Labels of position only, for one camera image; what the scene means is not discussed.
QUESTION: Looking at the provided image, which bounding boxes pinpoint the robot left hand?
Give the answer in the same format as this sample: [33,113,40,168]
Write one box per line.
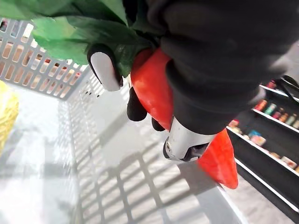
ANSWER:
[87,0,299,163]

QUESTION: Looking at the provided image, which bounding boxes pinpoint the orange carrot with green leaves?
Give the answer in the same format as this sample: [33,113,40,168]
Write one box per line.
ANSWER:
[0,0,239,189]

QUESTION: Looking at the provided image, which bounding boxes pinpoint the white plastic slotted basket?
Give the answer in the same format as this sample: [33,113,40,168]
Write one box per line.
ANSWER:
[0,18,249,224]

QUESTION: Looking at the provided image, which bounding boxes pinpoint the pale yellow leafy vegetable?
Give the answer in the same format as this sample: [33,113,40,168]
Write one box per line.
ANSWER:
[0,80,20,157]

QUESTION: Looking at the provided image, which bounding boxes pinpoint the red can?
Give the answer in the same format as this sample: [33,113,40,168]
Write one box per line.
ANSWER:
[254,99,268,112]

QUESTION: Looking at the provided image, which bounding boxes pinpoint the teal can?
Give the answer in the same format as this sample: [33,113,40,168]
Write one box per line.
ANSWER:
[264,103,278,116]

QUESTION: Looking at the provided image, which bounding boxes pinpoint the blue and pink box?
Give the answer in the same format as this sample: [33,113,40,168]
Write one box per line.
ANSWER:
[248,130,267,147]

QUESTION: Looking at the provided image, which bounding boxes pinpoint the pale green can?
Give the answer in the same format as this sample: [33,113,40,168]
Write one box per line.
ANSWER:
[285,114,298,126]

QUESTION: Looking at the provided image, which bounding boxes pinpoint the black shelf unit white-edged boards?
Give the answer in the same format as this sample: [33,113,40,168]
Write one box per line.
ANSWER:
[226,75,299,224]

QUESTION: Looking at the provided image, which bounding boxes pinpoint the cream and red box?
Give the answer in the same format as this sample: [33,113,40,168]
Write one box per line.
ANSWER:
[281,156,298,169]

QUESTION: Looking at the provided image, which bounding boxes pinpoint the black cable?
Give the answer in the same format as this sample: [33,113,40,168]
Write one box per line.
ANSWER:
[275,75,299,101]

